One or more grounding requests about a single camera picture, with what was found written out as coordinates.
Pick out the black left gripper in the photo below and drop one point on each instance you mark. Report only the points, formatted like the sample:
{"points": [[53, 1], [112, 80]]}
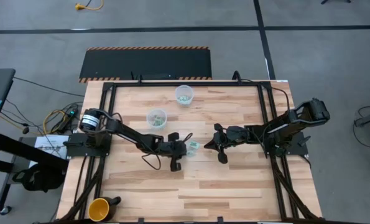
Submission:
{"points": [[172, 148]]}

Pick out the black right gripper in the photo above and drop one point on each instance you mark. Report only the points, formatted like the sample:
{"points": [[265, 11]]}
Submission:
{"points": [[236, 135]]}

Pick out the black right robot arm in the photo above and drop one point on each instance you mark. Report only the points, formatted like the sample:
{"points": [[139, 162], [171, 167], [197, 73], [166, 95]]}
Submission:
{"points": [[284, 126]]}

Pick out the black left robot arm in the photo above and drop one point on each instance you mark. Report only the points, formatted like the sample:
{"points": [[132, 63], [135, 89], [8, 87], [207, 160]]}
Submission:
{"points": [[125, 132]]}

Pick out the clear plastic container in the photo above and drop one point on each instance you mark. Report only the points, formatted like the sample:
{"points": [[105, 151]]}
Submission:
{"points": [[150, 113], [184, 90]]}

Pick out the black box with blue light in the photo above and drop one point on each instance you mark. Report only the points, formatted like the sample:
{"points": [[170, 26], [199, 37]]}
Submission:
{"points": [[155, 76]]}

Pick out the black hazard-striped floor mat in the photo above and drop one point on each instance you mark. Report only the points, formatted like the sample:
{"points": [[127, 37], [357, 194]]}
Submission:
{"points": [[147, 63]]}

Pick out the black mug yellow inside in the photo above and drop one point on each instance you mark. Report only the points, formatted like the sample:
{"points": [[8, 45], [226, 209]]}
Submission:
{"points": [[98, 209]]}

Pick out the black power strip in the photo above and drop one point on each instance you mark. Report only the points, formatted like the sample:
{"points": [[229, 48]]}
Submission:
{"points": [[69, 113]]}

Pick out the white printed paper sheet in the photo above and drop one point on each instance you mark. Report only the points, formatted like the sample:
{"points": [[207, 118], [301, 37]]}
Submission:
{"points": [[48, 146]]}

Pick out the black bag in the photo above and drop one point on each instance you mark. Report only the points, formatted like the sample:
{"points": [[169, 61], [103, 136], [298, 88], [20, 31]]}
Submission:
{"points": [[38, 177]]}

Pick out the black stand beam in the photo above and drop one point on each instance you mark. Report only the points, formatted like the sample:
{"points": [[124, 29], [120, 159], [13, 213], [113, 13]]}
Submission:
{"points": [[23, 149]]}

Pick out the black stand leg with caster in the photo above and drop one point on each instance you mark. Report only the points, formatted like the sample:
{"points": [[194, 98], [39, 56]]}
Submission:
{"points": [[1, 196]]}

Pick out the black stand foot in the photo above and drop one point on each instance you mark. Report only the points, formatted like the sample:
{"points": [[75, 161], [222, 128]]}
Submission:
{"points": [[335, 1]]}

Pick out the black aluminium table frame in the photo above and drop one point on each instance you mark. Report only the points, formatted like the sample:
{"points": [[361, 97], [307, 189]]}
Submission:
{"points": [[187, 84]]}

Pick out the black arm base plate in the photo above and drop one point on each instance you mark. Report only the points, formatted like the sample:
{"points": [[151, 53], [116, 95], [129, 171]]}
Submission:
{"points": [[79, 151], [298, 147]]}

